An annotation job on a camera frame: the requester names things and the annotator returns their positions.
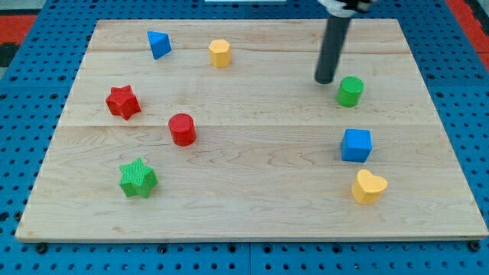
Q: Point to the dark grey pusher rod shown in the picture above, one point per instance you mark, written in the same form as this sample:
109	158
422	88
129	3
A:
331	49

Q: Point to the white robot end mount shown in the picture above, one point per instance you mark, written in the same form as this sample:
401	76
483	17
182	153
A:
347	8

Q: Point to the yellow hexagon block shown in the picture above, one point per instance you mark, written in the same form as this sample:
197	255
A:
220	53

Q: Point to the green cylinder block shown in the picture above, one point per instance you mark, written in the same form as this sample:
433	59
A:
350	91

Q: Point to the blue cube block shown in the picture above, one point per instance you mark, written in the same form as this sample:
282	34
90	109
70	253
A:
356	145

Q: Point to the yellow heart block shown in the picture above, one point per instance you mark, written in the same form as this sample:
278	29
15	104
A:
367	188

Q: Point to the blue triangle block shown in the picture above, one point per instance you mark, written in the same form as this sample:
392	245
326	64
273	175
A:
159	44

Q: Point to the red cylinder block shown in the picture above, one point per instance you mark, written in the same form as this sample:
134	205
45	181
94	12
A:
182	129

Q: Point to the red star block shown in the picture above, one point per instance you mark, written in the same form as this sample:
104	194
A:
123	102

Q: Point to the green star block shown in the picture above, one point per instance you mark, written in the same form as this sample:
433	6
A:
137	179

